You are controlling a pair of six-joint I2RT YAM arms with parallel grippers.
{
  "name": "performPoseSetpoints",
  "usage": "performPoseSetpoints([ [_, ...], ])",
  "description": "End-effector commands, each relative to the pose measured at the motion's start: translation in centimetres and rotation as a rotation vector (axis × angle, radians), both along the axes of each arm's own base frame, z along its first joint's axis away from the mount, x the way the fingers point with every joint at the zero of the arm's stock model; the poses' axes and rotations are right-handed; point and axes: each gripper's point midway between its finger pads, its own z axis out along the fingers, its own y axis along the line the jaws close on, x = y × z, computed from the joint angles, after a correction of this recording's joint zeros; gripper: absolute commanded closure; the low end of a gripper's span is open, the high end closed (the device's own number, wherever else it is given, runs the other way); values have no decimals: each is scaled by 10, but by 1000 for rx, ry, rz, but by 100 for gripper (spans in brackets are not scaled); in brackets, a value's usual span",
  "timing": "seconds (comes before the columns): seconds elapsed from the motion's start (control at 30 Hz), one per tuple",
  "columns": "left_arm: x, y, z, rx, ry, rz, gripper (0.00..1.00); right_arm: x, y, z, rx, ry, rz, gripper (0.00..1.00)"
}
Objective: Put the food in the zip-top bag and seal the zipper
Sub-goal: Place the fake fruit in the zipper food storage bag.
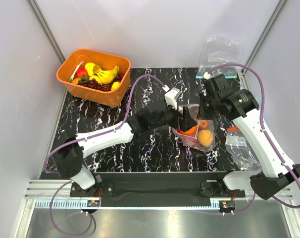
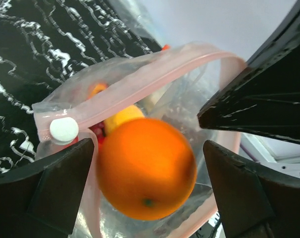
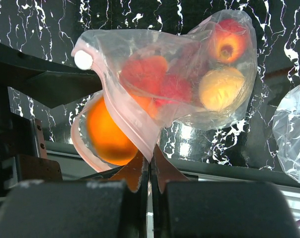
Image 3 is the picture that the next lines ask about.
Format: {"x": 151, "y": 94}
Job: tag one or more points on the red yellow mango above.
{"x": 228, "y": 41}

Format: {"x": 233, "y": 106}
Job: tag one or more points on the yellow pink peach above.
{"x": 218, "y": 88}

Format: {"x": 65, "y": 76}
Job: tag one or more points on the red apple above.
{"x": 146, "y": 74}

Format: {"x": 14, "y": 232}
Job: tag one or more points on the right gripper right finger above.
{"x": 184, "y": 208}

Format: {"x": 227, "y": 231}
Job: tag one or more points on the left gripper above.
{"x": 23, "y": 154}

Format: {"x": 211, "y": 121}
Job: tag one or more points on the orange zip top bag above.
{"x": 286, "y": 131}

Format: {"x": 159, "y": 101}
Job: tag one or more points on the black marble pattern mat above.
{"x": 48, "y": 29}

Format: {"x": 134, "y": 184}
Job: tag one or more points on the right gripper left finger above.
{"x": 89, "y": 208}

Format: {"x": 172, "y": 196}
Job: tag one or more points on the pink zip top bag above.
{"x": 133, "y": 110}

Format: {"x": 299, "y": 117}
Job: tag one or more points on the dark red pomegranate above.
{"x": 174, "y": 89}

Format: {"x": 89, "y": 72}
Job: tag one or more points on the orange fruit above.
{"x": 110, "y": 143}

